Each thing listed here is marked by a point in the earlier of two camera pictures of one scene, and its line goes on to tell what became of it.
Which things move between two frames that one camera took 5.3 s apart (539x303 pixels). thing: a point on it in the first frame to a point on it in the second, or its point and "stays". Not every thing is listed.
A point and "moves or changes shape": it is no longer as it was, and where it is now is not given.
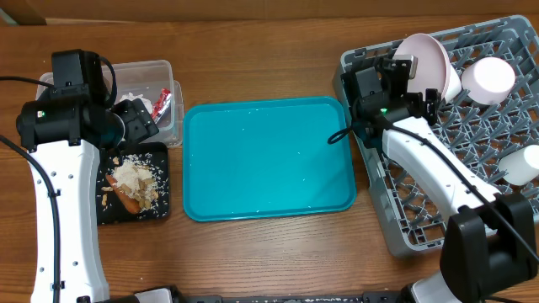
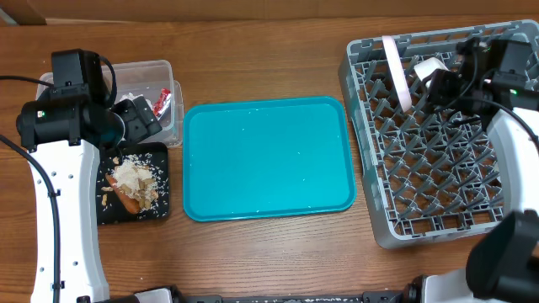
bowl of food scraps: (454, 85) moves or changes shape
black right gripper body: (413, 101) to (443, 90)
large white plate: (434, 70) moves or changes shape
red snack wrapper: (161, 104) stays
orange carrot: (132, 204) stays
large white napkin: (131, 97) stays
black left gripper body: (138, 124) stays
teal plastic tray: (266, 157) stays
